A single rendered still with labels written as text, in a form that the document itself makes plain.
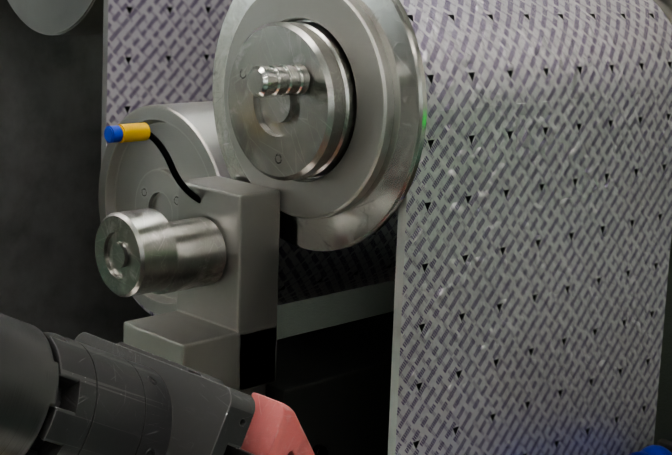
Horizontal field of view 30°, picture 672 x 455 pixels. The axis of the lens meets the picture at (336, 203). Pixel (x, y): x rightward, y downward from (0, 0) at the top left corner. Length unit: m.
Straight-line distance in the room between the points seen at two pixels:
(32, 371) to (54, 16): 0.40
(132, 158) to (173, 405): 0.28
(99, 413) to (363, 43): 0.22
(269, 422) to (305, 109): 0.17
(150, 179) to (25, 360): 0.29
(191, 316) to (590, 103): 0.24
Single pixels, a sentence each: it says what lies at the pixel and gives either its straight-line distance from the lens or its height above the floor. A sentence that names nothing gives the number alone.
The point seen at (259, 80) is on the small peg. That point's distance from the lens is 0.56.
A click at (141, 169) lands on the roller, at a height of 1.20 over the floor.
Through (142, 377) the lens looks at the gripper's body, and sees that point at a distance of 0.48.
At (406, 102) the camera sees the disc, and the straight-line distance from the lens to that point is 0.56.
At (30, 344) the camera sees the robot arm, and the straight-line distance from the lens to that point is 0.44.
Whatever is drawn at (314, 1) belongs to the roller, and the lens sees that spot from 0.59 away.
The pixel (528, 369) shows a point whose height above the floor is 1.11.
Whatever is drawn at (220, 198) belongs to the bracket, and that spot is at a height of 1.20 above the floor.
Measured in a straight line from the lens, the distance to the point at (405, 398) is 0.60.
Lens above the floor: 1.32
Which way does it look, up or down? 11 degrees down
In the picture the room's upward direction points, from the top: 2 degrees clockwise
